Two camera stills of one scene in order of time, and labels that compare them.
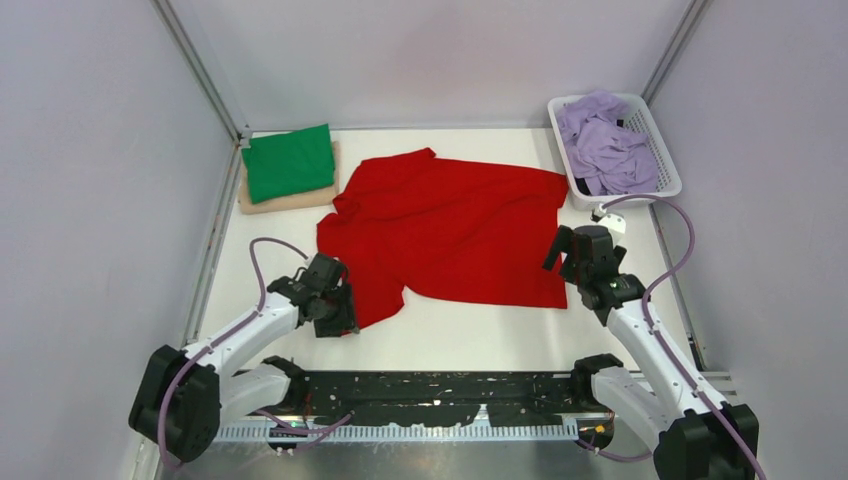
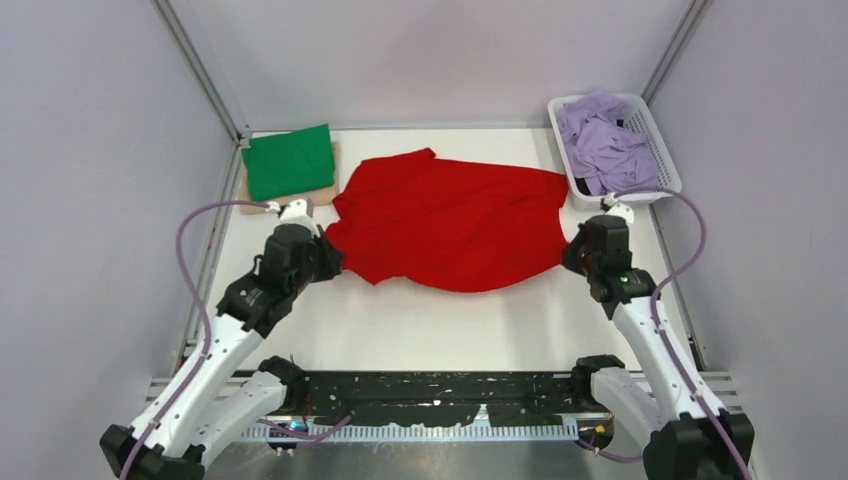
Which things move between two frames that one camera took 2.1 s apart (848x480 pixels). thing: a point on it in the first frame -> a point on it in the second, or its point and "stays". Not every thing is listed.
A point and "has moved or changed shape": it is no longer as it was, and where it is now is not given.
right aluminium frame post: [680, 42] stays
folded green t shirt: [290, 163] stays
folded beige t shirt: [319, 197] stays
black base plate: [438, 398] stays
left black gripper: [345, 320] -> [332, 257]
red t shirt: [415, 220] has moved or changed shape
